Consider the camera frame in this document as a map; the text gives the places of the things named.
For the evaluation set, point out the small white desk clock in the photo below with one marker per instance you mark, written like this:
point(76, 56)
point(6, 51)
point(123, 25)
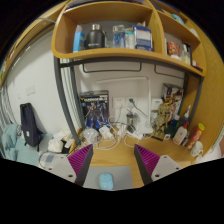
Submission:
point(166, 136)

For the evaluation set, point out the robot model kit box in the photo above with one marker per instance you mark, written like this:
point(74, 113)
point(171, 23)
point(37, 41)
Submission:
point(95, 108)

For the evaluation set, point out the white charger block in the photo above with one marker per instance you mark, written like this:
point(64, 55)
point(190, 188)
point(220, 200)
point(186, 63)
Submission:
point(105, 132)

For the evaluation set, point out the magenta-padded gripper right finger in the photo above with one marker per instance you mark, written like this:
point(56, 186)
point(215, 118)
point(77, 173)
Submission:
point(166, 165)

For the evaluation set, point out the white pump lotion bottle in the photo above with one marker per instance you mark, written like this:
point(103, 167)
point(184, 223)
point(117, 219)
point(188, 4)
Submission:
point(180, 135)

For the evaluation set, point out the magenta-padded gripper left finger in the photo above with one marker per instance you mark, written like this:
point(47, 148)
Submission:
point(60, 166)

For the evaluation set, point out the brown tree figure toy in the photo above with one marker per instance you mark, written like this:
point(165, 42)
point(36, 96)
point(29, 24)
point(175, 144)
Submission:
point(162, 118)

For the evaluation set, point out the light blue computer mouse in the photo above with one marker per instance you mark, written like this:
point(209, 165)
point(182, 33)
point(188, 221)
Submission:
point(106, 181)

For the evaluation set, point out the colourful figure boxes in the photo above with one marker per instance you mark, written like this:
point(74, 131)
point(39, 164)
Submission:
point(171, 95)

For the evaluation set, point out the metal pen cup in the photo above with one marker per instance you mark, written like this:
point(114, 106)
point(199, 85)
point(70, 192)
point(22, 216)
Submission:
point(131, 120)

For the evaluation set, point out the black backpack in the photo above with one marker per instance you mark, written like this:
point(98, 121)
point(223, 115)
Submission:
point(30, 125)

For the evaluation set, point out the wooden shelf unit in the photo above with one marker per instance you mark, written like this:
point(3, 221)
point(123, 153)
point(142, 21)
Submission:
point(110, 55)

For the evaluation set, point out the clear plastic case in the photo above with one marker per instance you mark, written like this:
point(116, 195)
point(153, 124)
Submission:
point(90, 135)

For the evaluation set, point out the teal bedding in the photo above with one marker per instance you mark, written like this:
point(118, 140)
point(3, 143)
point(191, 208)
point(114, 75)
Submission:
point(16, 146)

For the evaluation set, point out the white crumpled plastic bag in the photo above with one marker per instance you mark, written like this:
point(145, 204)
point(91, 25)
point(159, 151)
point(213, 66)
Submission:
point(58, 142)

